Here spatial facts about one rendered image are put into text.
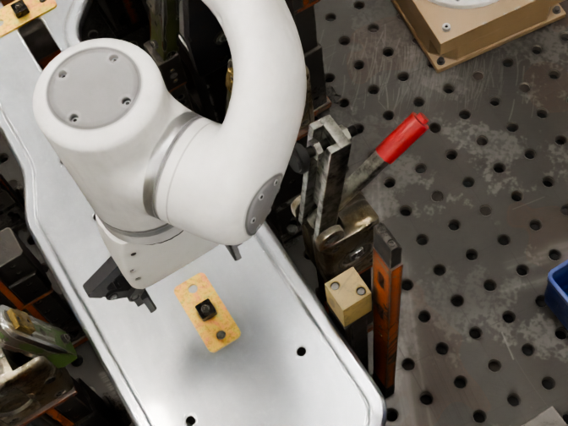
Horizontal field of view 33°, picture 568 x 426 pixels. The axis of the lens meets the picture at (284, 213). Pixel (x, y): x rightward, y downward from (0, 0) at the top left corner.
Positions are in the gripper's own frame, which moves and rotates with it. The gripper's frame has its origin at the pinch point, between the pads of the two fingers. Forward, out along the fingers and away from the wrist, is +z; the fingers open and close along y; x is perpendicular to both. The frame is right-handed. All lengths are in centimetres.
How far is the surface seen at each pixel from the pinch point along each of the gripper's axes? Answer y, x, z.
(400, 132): -23.8, 0.0, -1.7
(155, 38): -11.7, -32.7, 11.2
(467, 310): -30, 8, 42
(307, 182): -13.9, -1.0, -0.6
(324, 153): -15.6, -0.1, -5.9
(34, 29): -0.1, -44.7, 13.6
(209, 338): 1.4, 2.7, 11.8
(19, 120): 6.9, -32.6, 12.1
